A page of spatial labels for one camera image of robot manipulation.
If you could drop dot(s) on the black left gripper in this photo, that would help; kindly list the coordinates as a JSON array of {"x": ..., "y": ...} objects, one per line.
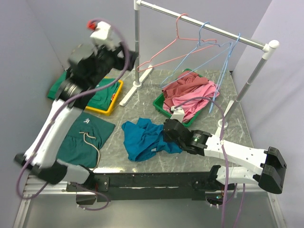
[{"x": 120, "y": 61}]

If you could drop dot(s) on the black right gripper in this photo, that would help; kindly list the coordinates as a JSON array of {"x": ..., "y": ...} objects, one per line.
[{"x": 166, "y": 137}]

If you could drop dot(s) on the teal blue t shirt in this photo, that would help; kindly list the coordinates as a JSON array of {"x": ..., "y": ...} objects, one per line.
[{"x": 142, "y": 140}]

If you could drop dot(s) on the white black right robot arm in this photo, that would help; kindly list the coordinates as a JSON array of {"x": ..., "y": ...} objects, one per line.
[{"x": 265, "y": 168}]

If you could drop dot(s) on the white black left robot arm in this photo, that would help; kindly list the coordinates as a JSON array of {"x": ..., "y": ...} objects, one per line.
[{"x": 71, "y": 100}]

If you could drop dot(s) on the pink t shirt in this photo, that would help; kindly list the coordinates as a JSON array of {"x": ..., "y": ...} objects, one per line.
[{"x": 192, "y": 107}]

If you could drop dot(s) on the green printed t shirt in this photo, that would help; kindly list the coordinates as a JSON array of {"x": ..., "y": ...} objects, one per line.
[{"x": 101, "y": 100}]

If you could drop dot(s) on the maroon t shirt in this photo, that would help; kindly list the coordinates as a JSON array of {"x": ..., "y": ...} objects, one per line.
[{"x": 187, "y": 82}]

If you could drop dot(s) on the green plastic tray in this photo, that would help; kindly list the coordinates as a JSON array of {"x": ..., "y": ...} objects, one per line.
[{"x": 158, "y": 104}]

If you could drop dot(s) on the yellow plastic tray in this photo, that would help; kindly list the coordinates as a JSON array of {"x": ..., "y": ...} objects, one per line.
[{"x": 110, "y": 109}]

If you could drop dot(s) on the dark green shorts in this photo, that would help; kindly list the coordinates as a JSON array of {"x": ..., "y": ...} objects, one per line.
[{"x": 84, "y": 140}]

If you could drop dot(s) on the silver white clothes rack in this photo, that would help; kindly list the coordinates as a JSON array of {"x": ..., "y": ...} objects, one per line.
[{"x": 268, "y": 50}]

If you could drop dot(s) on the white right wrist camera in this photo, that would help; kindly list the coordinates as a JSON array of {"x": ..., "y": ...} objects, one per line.
[{"x": 177, "y": 113}]

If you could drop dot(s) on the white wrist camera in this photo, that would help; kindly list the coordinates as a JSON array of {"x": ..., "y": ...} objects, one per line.
[
  {"x": 102, "y": 34},
  {"x": 177, "y": 113}
]

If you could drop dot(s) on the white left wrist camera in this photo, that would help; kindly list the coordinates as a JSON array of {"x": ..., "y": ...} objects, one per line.
[{"x": 102, "y": 34}]

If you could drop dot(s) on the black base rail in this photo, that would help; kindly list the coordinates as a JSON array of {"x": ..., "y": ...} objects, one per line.
[{"x": 160, "y": 185}]

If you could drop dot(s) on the blue wire hanger middle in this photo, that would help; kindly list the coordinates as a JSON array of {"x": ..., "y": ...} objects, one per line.
[{"x": 200, "y": 45}]

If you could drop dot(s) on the blue wire hanger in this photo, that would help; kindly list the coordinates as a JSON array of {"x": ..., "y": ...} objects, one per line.
[
  {"x": 200, "y": 45},
  {"x": 224, "y": 68}
]

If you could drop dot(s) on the pink wire hanger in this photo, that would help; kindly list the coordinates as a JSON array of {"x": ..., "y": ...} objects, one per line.
[{"x": 170, "y": 44}]

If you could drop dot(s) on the blue wire hanger right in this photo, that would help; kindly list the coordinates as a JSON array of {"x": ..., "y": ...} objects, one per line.
[{"x": 224, "y": 68}]

